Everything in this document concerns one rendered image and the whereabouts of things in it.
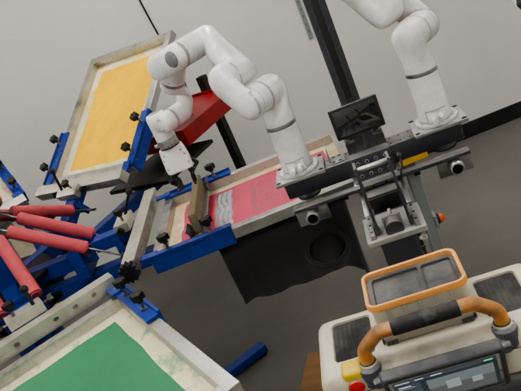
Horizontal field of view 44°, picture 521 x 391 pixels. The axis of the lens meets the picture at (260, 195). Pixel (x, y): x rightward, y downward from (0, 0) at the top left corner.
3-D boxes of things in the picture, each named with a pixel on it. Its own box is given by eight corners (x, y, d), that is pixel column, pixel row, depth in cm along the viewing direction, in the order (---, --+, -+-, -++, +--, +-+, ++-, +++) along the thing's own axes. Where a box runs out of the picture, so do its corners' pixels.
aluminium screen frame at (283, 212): (339, 136, 270) (336, 128, 268) (368, 186, 216) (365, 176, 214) (169, 205, 278) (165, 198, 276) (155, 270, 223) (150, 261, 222)
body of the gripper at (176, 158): (154, 151, 234) (168, 178, 238) (180, 140, 233) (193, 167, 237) (156, 145, 241) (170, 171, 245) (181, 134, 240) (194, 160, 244)
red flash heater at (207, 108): (183, 116, 398) (175, 99, 394) (243, 101, 373) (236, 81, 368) (126, 163, 352) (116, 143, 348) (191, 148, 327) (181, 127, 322)
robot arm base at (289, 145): (319, 173, 192) (301, 127, 187) (280, 187, 195) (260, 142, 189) (317, 155, 206) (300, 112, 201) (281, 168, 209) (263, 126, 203)
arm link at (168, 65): (214, 36, 199) (181, 54, 190) (208, 90, 214) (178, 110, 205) (174, 13, 205) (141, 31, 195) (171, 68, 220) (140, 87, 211)
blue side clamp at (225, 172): (235, 181, 276) (228, 167, 274) (235, 185, 271) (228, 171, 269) (171, 206, 279) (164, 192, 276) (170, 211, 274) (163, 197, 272)
